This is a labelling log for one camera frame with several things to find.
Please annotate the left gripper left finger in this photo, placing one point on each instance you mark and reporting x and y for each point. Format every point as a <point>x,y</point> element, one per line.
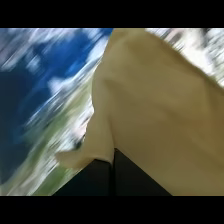
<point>88,181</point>

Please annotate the mustard brown pants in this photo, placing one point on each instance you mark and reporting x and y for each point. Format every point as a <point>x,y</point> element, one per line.
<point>156,110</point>

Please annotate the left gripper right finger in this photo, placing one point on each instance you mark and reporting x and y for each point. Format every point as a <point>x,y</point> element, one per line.
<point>136,180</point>

